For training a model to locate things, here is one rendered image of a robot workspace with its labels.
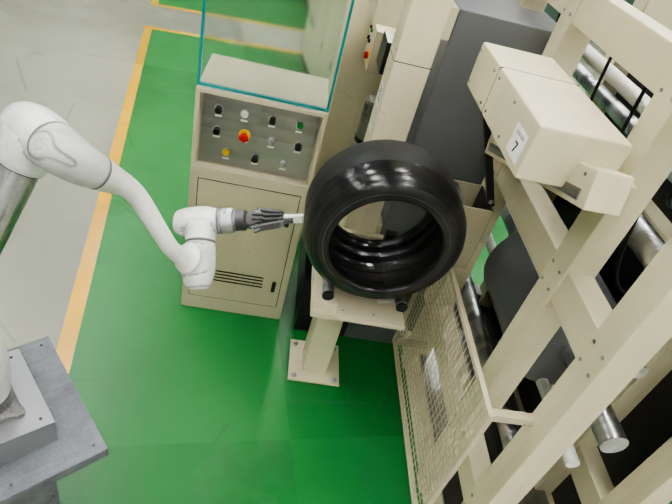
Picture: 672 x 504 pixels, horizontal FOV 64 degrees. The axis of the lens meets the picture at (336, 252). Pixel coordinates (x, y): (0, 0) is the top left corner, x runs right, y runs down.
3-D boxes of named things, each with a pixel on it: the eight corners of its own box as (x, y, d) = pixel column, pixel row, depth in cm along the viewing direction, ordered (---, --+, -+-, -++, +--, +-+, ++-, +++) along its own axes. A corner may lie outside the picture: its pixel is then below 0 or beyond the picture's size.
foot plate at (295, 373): (290, 339, 294) (290, 337, 293) (338, 346, 298) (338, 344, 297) (287, 379, 273) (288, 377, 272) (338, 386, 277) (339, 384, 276)
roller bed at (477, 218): (425, 234, 240) (449, 178, 222) (456, 240, 242) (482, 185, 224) (432, 263, 225) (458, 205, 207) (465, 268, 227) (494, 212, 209)
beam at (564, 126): (464, 84, 182) (481, 40, 173) (533, 100, 186) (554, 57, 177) (511, 178, 135) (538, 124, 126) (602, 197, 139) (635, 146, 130)
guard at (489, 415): (392, 340, 270) (440, 231, 227) (395, 340, 270) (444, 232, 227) (413, 523, 200) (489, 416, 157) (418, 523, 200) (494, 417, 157)
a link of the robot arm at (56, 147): (120, 159, 141) (92, 138, 147) (64, 129, 125) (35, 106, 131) (93, 201, 141) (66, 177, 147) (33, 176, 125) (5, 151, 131)
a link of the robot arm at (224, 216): (218, 202, 187) (235, 202, 187) (223, 223, 193) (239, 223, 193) (214, 217, 180) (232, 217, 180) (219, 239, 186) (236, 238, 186)
